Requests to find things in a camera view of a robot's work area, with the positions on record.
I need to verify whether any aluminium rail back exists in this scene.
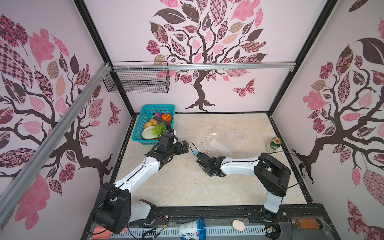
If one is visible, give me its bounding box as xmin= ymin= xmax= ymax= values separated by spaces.
xmin=110 ymin=62 xmax=296 ymax=72

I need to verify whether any white cable tray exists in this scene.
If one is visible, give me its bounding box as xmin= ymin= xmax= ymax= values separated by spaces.
xmin=109 ymin=226 xmax=267 ymax=240

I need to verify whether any dark eggplant green stem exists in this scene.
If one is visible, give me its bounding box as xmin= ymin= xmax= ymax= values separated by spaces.
xmin=153 ymin=117 xmax=173 ymax=131

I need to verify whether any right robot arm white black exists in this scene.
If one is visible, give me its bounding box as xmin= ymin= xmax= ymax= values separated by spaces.
xmin=196 ymin=152 xmax=292 ymax=223

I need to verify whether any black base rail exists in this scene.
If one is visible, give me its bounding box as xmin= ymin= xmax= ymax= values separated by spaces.
xmin=82 ymin=204 xmax=340 ymax=240

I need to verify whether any black wire basket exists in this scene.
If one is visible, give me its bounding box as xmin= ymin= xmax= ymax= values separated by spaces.
xmin=103 ymin=60 xmax=171 ymax=94

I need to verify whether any clear zip bag blue zipper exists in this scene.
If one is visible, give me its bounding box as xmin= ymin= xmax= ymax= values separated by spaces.
xmin=190 ymin=125 xmax=273 ymax=159

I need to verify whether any yellow potato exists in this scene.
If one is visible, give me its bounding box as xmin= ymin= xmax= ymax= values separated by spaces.
xmin=144 ymin=122 xmax=153 ymax=129

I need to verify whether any teal plastic basket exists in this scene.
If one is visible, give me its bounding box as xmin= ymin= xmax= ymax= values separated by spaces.
xmin=132 ymin=104 xmax=175 ymax=145

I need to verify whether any green drink can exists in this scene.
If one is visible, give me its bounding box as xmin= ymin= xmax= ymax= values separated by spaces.
xmin=266 ymin=137 xmax=282 ymax=153

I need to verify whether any purple onion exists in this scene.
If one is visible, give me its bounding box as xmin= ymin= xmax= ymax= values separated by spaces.
xmin=154 ymin=112 xmax=163 ymax=119

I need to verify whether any aluminium rail left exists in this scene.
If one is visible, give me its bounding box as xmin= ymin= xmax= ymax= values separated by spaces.
xmin=1 ymin=63 xmax=111 ymax=224

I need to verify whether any green lettuce cabbage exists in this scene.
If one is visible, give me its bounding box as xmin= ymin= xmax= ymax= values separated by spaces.
xmin=142 ymin=123 xmax=167 ymax=140

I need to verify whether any white blue yogurt cup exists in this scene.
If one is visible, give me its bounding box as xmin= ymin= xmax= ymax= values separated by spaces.
xmin=179 ymin=219 xmax=207 ymax=240

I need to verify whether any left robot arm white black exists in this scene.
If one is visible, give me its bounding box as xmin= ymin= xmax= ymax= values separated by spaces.
xmin=88 ymin=132 xmax=190 ymax=234

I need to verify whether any red plastic scoop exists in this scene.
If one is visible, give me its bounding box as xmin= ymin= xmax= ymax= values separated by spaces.
xmin=92 ymin=226 xmax=114 ymax=240

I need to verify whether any orange pumpkin toy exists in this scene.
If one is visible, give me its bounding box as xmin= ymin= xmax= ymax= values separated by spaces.
xmin=162 ymin=114 xmax=173 ymax=123

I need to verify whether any aluminium rail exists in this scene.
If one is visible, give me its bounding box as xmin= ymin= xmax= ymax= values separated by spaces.
xmin=1 ymin=63 xmax=111 ymax=224
xmin=110 ymin=62 xmax=296 ymax=72

